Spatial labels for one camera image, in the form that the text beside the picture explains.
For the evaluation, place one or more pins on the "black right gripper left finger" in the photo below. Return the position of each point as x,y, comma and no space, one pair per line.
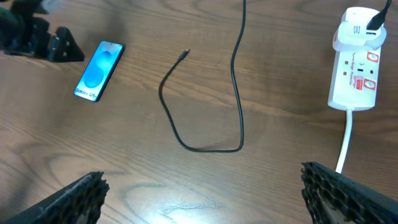
78,202

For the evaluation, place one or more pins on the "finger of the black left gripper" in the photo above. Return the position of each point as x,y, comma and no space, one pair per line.
64,48

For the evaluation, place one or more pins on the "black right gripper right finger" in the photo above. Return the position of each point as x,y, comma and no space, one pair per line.
331,197

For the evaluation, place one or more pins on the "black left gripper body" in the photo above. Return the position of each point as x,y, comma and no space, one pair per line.
23,34

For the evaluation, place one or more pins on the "blue screen Galaxy smartphone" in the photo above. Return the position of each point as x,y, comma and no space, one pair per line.
99,71

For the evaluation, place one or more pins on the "white USB charger plug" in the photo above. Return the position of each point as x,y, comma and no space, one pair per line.
352,34

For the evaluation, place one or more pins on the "white power strip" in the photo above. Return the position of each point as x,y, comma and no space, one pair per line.
354,80

